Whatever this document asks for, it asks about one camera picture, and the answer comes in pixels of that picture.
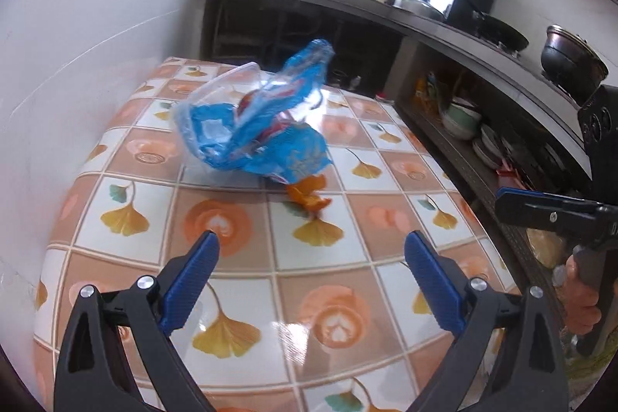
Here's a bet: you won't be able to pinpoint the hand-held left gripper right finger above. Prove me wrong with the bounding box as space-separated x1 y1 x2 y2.
404 231 570 412

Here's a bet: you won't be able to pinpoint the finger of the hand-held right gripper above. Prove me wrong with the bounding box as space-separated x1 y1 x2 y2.
494 187 610 244

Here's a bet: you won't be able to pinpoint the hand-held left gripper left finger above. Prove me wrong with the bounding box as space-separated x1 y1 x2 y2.
53 230 221 412

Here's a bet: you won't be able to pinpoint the orange peel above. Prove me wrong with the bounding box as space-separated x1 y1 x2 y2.
285 175 334 215

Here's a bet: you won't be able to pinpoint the blue plastic bag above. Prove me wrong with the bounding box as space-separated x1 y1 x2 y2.
175 38 336 186

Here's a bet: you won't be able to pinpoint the person's right forearm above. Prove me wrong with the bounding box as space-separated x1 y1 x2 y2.
565 337 611 408

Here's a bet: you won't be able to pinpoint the person's right hand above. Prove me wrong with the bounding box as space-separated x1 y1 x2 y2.
560 255 602 338

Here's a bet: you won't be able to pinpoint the yellow plastic bag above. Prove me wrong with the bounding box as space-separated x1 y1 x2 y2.
526 229 565 268

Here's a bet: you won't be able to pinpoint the dark cooking pot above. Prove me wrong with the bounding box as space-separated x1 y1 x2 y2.
540 25 609 104

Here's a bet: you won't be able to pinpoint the stack of plates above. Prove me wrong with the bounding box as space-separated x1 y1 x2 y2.
472 125 505 171

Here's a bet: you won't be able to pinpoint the perforated metal shelf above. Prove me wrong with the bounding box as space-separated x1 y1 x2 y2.
396 100 570 321

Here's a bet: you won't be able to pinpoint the green white bowl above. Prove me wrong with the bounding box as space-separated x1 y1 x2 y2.
441 100 482 140

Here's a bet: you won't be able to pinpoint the black wok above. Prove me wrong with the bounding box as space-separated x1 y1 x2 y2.
470 9 529 53

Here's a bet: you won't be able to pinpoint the orange packets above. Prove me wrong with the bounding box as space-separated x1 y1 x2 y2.
414 71 447 114

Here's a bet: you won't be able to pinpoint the metal pot lid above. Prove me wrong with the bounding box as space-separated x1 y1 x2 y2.
393 0 445 22

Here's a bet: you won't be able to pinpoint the grey kitchen counter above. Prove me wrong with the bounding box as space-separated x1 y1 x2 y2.
202 0 618 181

